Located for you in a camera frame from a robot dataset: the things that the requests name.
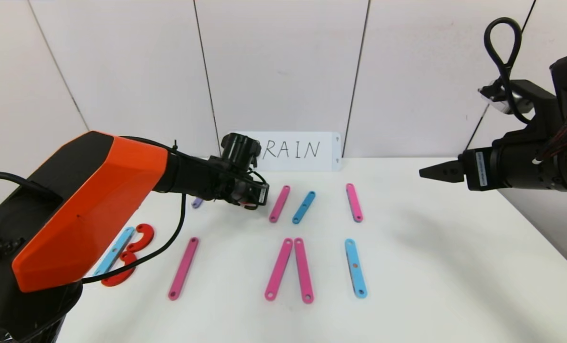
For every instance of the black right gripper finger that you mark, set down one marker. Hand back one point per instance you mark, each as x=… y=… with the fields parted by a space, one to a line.
x=454 y=162
x=442 y=174

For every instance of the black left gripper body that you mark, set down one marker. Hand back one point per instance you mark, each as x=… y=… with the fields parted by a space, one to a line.
x=262 y=194

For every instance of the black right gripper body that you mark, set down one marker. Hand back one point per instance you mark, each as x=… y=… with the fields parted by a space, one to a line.
x=479 y=169

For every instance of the small red curved piece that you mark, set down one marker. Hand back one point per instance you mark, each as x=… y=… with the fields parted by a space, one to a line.
x=251 y=206

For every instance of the pink plastic bar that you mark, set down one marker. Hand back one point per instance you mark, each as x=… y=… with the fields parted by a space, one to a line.
x=280 y=204
x=354 y=202
x=303 y=271
x=183 y=269
x=279 y=269

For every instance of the short purple plastic bar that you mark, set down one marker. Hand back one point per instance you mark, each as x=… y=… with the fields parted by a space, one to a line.
x=197 y=203

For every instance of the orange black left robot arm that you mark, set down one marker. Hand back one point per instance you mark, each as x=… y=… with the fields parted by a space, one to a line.
x=88 y=205

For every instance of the white sign reading BRAIN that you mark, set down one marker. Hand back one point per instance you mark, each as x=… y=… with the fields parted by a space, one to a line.
x=307 y=150

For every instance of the blue plastic bar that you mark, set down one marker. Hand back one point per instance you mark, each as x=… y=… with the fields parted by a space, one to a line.
x=119 y=247
x=304 y=207

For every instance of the red curved plastic piece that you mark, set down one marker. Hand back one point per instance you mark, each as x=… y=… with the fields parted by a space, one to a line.
x=124 y=277
x=146 y=234

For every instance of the blue bar with orange dot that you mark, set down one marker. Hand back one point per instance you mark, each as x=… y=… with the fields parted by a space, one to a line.
x=356 y=274

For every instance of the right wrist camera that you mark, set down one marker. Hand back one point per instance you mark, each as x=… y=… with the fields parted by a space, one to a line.
x=516 y=95

